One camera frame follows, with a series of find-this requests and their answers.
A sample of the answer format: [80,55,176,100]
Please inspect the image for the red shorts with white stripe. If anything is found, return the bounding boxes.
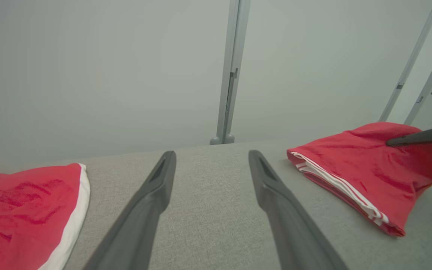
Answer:
[0,163,91,270]

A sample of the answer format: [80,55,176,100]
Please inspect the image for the grey metal partition post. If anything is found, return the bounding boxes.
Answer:
[215,0,251,144]

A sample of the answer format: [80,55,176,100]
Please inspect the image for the slim grey metal wall rail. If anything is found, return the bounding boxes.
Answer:
[403,24,432,126]
[379,0,432,123]

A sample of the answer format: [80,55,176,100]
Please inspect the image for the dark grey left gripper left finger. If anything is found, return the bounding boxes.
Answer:
[83,151,177,270]

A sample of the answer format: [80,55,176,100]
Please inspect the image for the red shirt with white sleeves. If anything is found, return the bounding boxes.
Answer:
[286,121,432,237]

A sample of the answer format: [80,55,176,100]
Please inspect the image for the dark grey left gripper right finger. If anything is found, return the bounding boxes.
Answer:
[248,150,348,270]

